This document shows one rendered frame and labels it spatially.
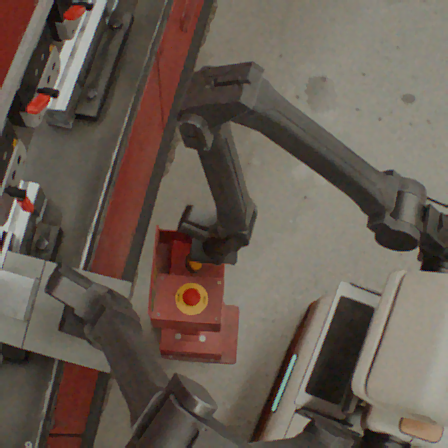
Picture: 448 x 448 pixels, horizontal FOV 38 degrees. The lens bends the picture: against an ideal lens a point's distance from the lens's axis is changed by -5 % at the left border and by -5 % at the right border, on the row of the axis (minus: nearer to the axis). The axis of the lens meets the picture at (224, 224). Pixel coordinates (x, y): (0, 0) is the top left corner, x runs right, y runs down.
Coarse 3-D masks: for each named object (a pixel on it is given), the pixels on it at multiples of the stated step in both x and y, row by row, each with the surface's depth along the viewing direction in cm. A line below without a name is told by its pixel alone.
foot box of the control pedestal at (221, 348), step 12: (228, 312) 230; (228, 324) 228; (168, 336) 215; (216, 336) 216; (228, 336) 227; (168, 348) 214; (180, 348) 214; (192, 348) 214; (204, 348) 215; (216, 348) 215; (228, 348) 226; (192, 360) 224; (204, 360) 224; (216, 360) 224; (228, 360) 225
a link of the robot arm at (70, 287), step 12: (60, 264) 108; (60, 276) 104; (72, 276) 106; (84, 276) 109; (48, 288) 106; (60, 288) 104; (72, 288) 105; (84, 288) 106; (60, 300) 107; (72, 300) 105; (84, 300) 105; (96, 300) 106; (120, 300) 102; (84, 312) 106; (96, 348) 103
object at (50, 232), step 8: (40, 224) 143; (48, 224) 143; (40, 232) 143; (48, 232) 143; (56, 232) 143; (32, 240) 142; (48, 240) 142; (56, 240) 143; (32, 248) 142; (48, 248) 142; (56, 248) 144; (32, 256) 141; (40, 256) 141; (48, 256) 141; (8, 352) 135; (16, 352) 135; (24, 352) 135; (24, 360) 135
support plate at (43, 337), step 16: (16, 256) 131; (16, 272) 130; (32, 272) 130; (48, 272) 131; (80, 272) 131; (112, 288) 130; (128, 288) 130; (48, 304) 129; (64, 304) 129; (0, 320) 127; (16, 320) 127; (32, 320) 127; (48, 320) 128; (0, 336) 126; (16, 336) 126; (32, 336) 127; (48, 336) 127; (64, 336) 127; (48, 352) 126; (64, 352) 126; (80, 352) 126; (96, 352) 126; (96, 368) 125
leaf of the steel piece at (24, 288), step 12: (0, 276) 130; (12, 276) 130; (24, 276) 130; (0, 288) 129; (12, 288) 129; (24, 288) 129; (0, 300) 128; (12, 300) 128; (24, 300) 128; (0, 312) 127; (12, 312) 128; (24, 312) 128
